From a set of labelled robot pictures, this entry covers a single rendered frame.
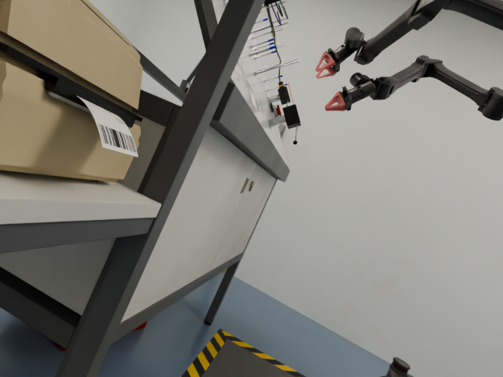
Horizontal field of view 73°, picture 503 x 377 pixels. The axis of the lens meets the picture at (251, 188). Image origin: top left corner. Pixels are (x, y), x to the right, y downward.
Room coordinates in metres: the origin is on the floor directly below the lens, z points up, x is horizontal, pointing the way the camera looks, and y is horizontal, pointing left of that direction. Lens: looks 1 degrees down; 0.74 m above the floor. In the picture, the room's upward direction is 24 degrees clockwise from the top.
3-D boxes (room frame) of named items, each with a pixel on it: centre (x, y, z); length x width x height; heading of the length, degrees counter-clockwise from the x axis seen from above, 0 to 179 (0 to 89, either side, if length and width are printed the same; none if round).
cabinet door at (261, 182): (1.39, -0.03, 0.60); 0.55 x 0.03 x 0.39; 169
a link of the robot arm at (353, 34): (1.40, -0.16, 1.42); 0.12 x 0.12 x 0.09; 79
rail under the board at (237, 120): (1.12, 0.00, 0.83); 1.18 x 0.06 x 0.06; 169
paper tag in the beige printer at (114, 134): (0.31, 0.14, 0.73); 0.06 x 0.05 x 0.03; 172
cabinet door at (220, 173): (0.85, 0.08, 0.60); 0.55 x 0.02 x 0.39; 169
